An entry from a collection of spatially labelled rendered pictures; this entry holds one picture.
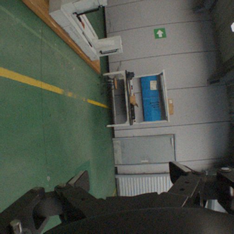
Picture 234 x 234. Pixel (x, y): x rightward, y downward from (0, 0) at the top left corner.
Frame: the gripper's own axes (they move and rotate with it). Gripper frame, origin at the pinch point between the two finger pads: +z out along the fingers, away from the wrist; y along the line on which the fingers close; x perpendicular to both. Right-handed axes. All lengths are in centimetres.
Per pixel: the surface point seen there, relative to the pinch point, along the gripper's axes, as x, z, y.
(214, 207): -278, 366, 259
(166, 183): -197, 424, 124
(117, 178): -173, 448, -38
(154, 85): 127, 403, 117
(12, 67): 68, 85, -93
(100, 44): 174, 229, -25
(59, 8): 156, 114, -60
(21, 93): 47, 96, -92
